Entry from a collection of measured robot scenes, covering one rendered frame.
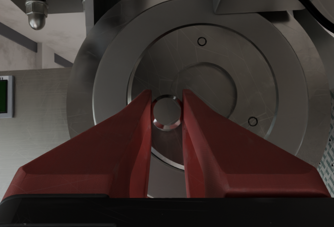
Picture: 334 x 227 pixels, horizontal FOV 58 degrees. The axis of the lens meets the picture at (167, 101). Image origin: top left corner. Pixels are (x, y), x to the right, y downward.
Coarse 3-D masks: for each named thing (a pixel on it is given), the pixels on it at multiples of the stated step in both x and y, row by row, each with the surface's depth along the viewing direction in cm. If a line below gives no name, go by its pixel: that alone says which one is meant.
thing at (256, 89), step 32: (192, 32) 15; (224, 32) 15; (160, 64) 15; (192, 64) 15; (224, 64) 15; (256, 64) 15; (128, 96) 15; (224, 96) 15; (256, 96) 15; (256, 128) 15
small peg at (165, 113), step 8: (160, 96) 12; (168, 96) 12; (152, 104) 12; (160, 104) 12; (168, 104) 12; (176, 104) 12; (152, 112) 12; (160, 112) 12; (168, 112) 12; (176, 112) 12; (152, 120) 12; (160, 120) 12; (168, 120) 12; (176, 120) 12; (160, 128) 12; (168, 128) 12
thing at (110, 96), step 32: (192, 0) 17; (128, 32) 16; (160, 32) 16; (256, 32) 16; (128, 64) 16; (288, 64) 16; (96, 96) 16; (288, 96) 16; (288, 128) 16; (160, 160) 16; (160, 192) 15
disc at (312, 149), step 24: (120, 0) 18; (144, 0) 17; (96, 24) 17; (120, 24) 17; (288, 24) 17; (96, 48) 17; (312, 48) 17; (72, 72) 17; (312, 72) 17; (72, 96) 17; (312, 96) 17; (72, 120) 17; (312, 120) 17; (312, 144) 16
